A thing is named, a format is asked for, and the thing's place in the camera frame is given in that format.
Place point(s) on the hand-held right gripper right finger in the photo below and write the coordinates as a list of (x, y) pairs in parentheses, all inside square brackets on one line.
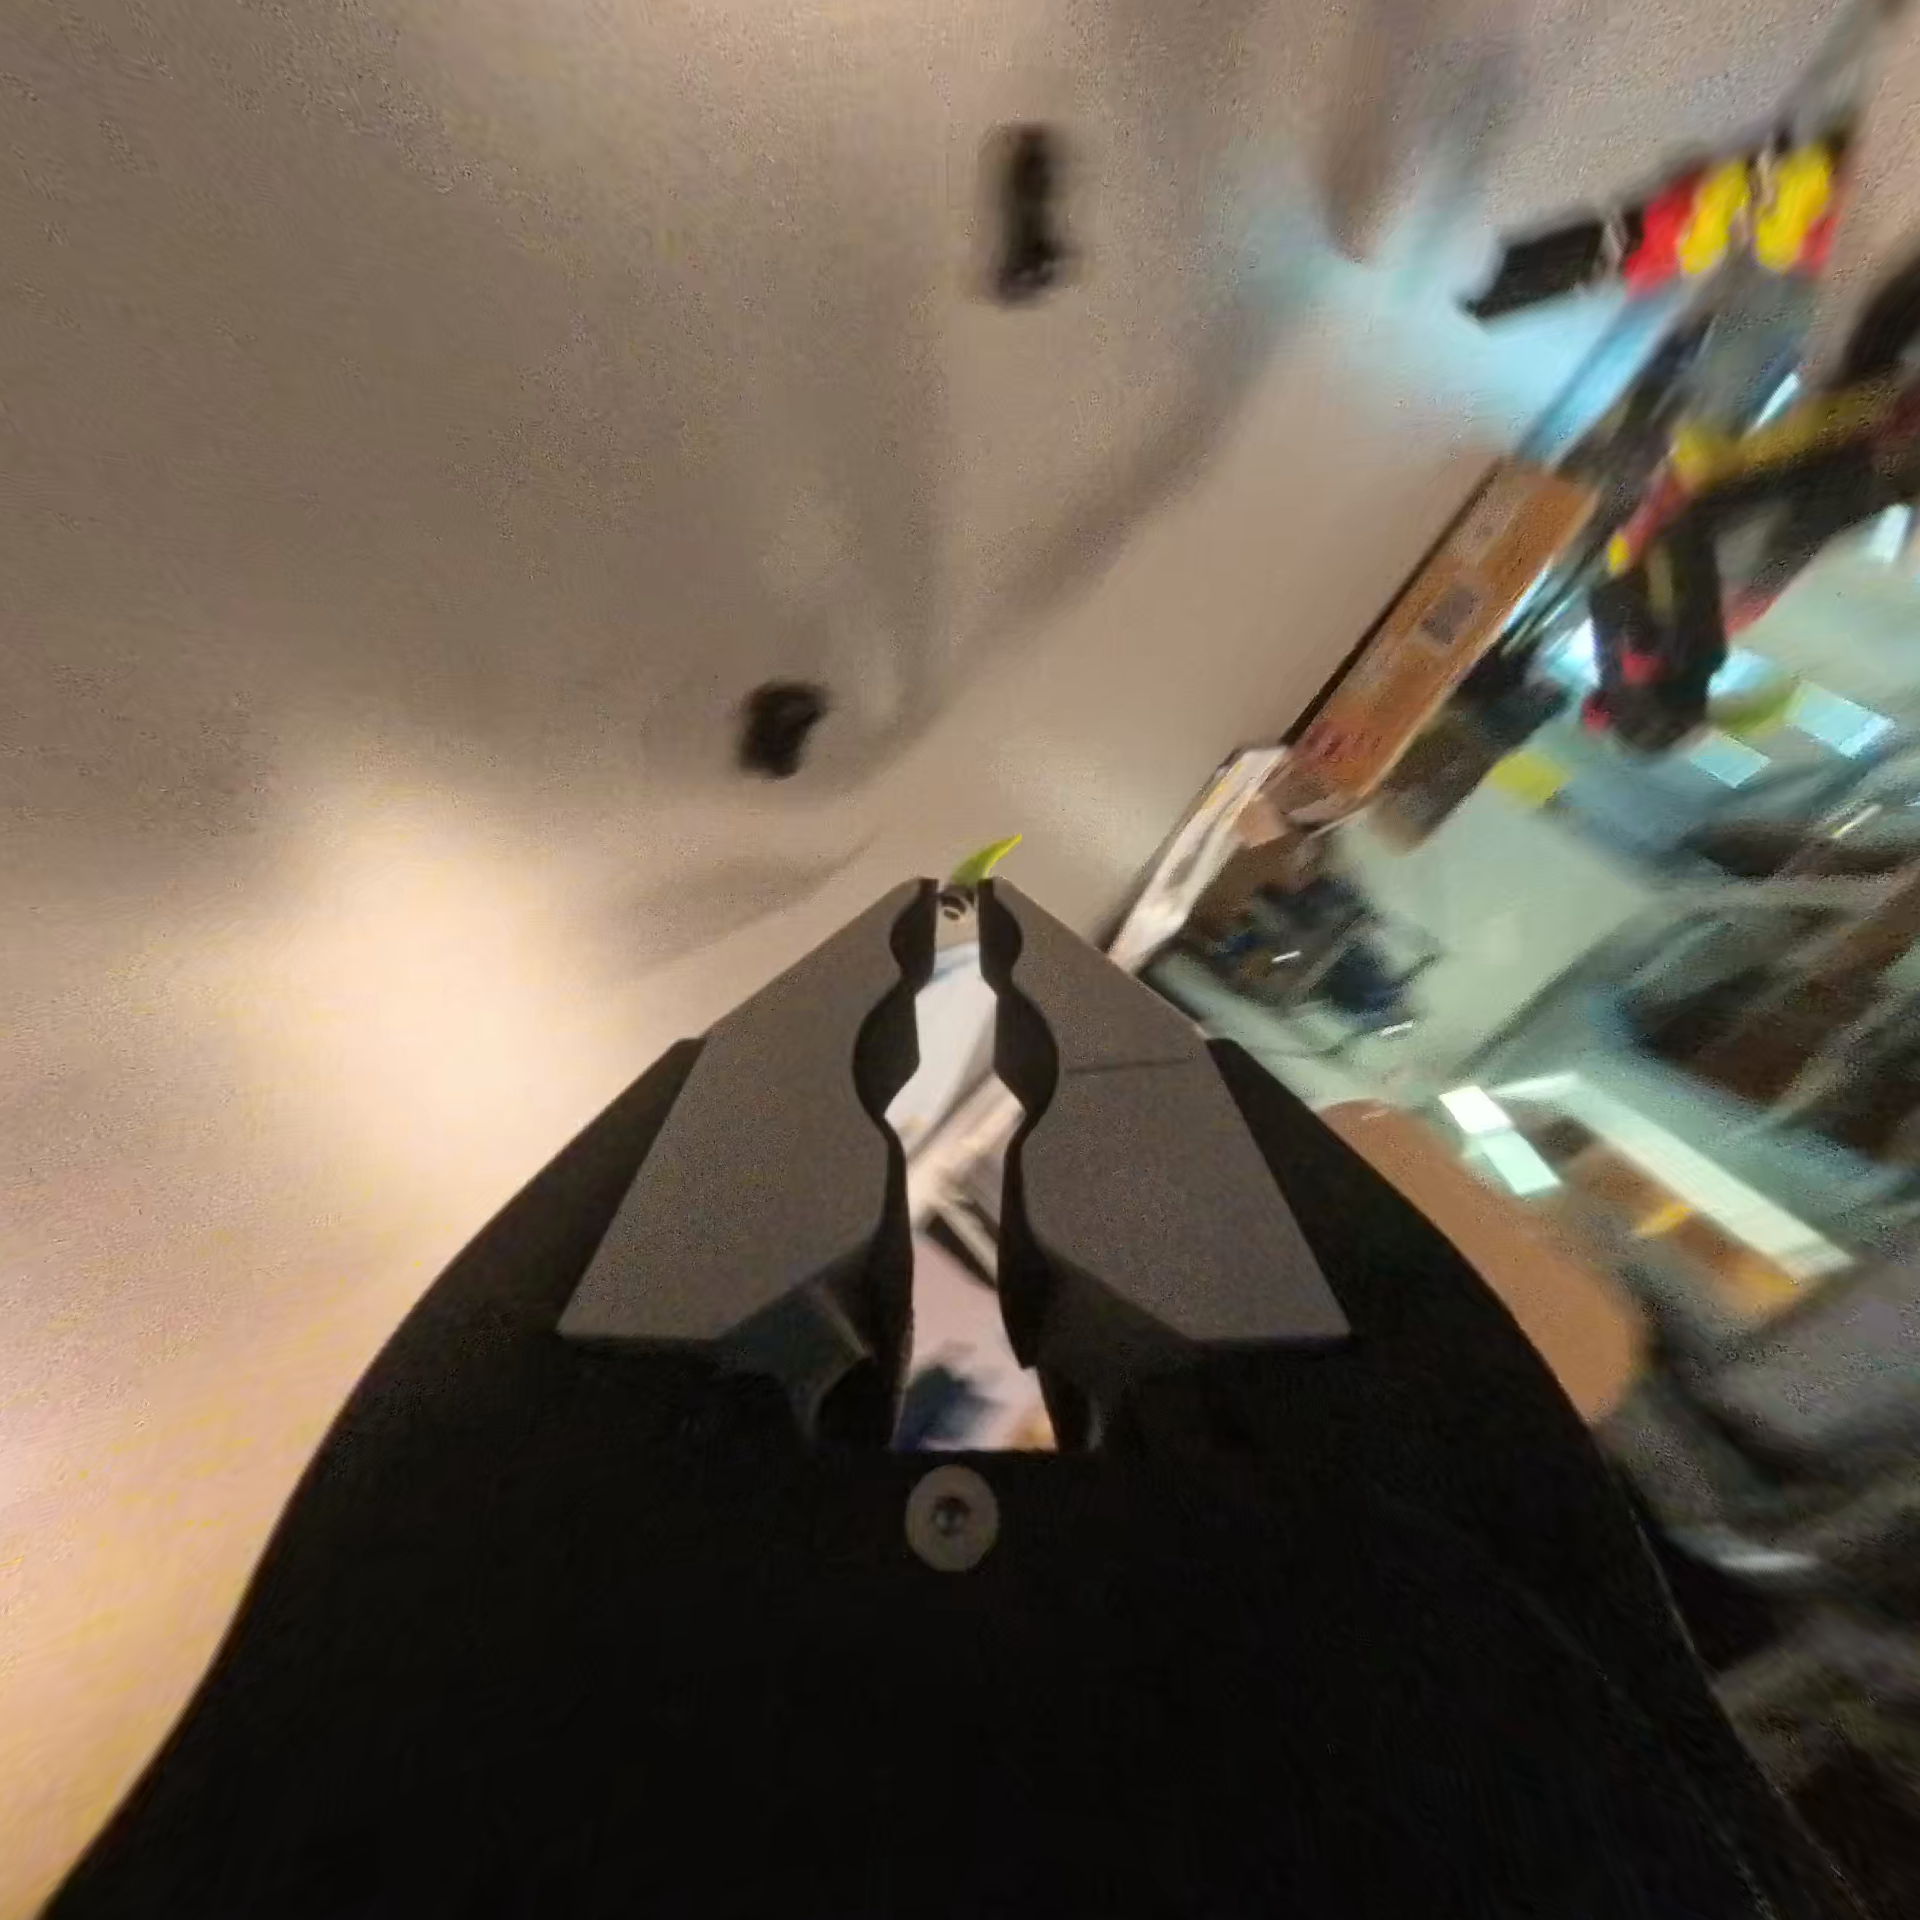
[(1185, 1199)]

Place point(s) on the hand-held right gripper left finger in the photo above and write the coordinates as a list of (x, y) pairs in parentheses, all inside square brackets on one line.
[(735, 1185)]

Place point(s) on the yellow-green lego claw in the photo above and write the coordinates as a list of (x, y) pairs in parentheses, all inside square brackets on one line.
[(989, 855)]

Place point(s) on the black red yellow lego model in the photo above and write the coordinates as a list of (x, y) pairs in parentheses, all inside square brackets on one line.
[(1665, 226)]

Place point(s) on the small black lego piece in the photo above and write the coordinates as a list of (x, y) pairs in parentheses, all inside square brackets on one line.
[(1027, 209), (781, 730)]

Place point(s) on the orange cardboard lego box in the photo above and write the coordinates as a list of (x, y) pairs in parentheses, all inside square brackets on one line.
[(1441, 644)]

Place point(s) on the closed instruction booklet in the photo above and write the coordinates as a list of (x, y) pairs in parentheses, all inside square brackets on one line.
[(1200, 855)]

